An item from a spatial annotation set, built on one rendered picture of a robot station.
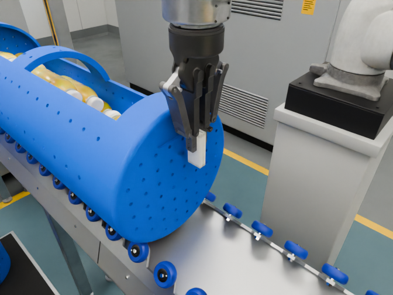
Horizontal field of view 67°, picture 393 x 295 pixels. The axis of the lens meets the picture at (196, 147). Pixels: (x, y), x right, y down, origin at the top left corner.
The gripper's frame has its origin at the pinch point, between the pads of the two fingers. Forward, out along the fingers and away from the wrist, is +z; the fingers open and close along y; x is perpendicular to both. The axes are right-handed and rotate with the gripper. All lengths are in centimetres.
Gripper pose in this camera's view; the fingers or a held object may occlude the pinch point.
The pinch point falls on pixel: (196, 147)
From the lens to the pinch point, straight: 51.1
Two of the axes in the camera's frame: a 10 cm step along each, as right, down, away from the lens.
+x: -7.4, -3.9, 5.4
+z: 0.0, 8.2, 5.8
